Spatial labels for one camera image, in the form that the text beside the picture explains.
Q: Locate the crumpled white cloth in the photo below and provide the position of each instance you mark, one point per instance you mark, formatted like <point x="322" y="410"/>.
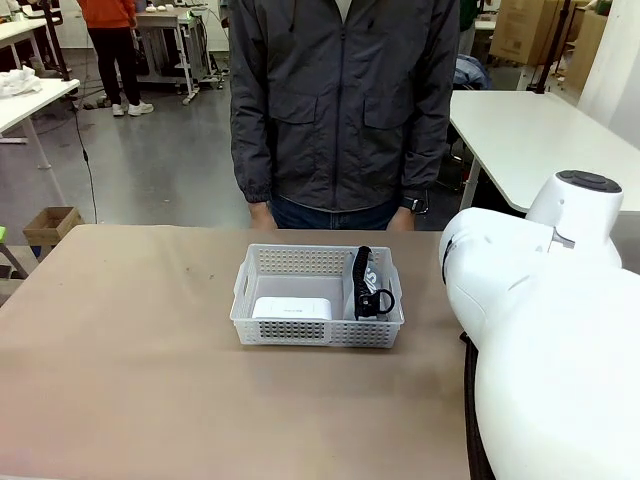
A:
<point x="17" y="82"/>

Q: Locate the white background desk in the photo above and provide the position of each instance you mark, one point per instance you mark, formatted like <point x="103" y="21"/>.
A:
<point x="20" y="35"/>

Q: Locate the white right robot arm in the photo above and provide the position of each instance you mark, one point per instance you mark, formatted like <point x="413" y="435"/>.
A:
<point x="540" y="310"/>

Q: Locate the white rectangular box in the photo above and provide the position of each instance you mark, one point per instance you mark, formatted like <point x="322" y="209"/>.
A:
<point x="292" y="308"/>

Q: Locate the small open cardboard box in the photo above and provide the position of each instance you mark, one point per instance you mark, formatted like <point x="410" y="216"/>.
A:
<point x="52" y="227"/>

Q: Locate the large white table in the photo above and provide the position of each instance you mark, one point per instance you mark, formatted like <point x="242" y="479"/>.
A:
<point x="515" y="130"/>

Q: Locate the white perforated plastic basket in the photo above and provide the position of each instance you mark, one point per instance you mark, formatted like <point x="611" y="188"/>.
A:
<point x="300" y="332"/>

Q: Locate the black slanted stand pole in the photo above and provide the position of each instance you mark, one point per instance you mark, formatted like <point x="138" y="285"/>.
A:
<point x="552" y="45"/>

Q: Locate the white wheeled workbench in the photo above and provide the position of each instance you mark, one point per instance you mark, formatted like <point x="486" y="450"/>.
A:
<point x="175" y="30"/>

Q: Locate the tall brown cardboard panel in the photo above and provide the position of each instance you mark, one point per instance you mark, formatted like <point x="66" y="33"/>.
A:
<point x="590" y="45"/>

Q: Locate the person's left hand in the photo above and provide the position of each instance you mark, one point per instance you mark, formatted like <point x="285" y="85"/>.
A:
<point x="404" y="222"/>

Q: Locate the white table with cloth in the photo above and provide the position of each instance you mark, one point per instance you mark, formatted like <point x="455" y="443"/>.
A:
<point x="30" y="105"/>

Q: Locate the dark wristwatch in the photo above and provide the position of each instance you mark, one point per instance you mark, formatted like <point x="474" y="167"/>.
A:
<point x="415" y="205"/>

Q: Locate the person's right hand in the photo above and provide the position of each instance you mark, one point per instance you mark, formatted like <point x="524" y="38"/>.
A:
<point x="262" y="217"/>

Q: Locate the blue jeans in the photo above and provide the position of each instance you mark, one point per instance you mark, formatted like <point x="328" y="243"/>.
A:
<point x="340" y="219"/>

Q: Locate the person in orange top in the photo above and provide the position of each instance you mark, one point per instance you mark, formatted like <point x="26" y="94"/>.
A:
<point x="112" y="45"/>

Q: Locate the green object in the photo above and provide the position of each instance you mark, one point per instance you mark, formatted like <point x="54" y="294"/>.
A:
<point x="2" y="234"/>

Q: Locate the dark grey zip jacket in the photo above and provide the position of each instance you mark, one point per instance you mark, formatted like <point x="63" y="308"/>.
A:
<point x="340" y="110"/>

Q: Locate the grey CAMPUS pencil case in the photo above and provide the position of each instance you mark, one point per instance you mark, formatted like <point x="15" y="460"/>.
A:
<point x="362" y="285"/>

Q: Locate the blue clothing pile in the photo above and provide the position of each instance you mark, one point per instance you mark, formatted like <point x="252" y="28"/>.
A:
<point x="470" y="72"/>

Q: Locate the large cardboard box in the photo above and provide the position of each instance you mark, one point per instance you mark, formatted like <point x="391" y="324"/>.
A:
<point x="525" y="30"/>

